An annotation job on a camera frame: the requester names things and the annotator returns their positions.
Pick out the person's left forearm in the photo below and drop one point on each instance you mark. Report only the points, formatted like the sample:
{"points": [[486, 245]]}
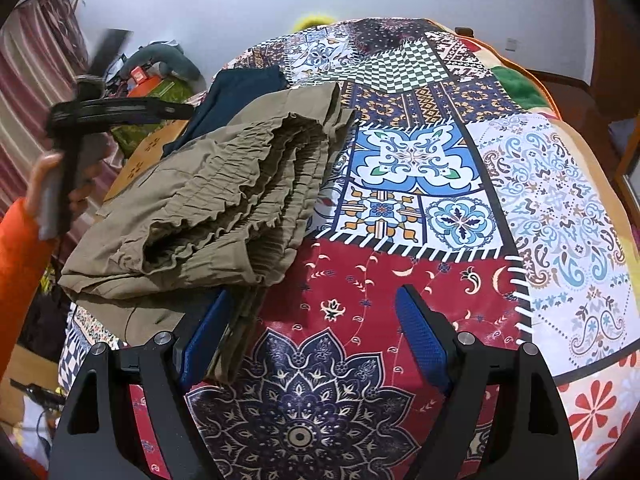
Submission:
{"points": [[20, 260]]}

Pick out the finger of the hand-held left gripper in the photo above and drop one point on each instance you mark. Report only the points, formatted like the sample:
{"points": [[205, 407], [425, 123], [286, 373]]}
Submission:
{"points": [[150, 110]]}

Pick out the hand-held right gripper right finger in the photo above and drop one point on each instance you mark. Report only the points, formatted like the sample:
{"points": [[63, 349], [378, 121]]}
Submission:
{"points": [[422, 332]]}

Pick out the patchwork printed blanket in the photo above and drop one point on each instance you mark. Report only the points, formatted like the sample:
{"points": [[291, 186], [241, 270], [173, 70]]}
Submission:
{"points": [[400, 160]]}

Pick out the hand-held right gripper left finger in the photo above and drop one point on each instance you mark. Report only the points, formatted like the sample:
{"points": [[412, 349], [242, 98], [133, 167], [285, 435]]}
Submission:
{"points": [[205, 332]]}

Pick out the white wall socket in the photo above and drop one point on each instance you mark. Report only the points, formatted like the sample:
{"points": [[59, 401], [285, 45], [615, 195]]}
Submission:
{"points": [[510, 44]]}

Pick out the person's left hand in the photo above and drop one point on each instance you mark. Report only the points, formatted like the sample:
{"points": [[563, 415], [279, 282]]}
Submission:
{"points": [[42, 175]]}

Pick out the yellow curved cushion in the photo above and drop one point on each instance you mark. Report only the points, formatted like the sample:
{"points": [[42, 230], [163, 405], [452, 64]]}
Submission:
{"points": [[312, 21]]}

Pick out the dark teal pants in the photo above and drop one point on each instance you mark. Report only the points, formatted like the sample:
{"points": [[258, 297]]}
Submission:
{"points": [[225, 100]]}

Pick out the khaki pants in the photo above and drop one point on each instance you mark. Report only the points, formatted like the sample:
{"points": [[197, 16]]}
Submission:
{"points": [[200, 185]]}

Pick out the striped red curtain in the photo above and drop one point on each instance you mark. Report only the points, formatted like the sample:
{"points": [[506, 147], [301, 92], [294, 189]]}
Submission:
{"points": [[30, 60]]}

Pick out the green fabric basket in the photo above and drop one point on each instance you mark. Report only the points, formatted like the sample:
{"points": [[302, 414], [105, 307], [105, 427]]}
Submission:
{"points": [[170, 91]]}

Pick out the brown wooden door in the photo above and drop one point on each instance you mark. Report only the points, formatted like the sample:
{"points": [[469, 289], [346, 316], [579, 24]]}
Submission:
{"points": [[610, 40]]}

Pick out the orange box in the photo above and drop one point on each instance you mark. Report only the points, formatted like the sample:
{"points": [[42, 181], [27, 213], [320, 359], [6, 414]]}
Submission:
{"points": [[142, 78]]}

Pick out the grey plush toy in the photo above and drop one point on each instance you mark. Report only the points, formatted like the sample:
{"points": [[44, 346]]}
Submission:
{"points": [[175, 57]]}

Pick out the wooden lap desk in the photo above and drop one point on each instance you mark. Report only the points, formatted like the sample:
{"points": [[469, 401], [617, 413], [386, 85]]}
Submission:
{"points": [[145, 155]]}

